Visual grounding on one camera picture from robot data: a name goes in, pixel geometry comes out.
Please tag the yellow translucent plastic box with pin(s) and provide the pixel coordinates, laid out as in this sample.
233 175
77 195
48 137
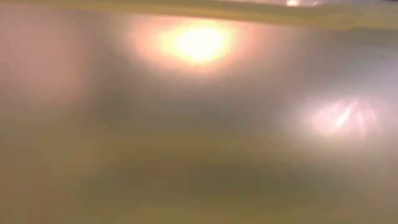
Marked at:
199 140

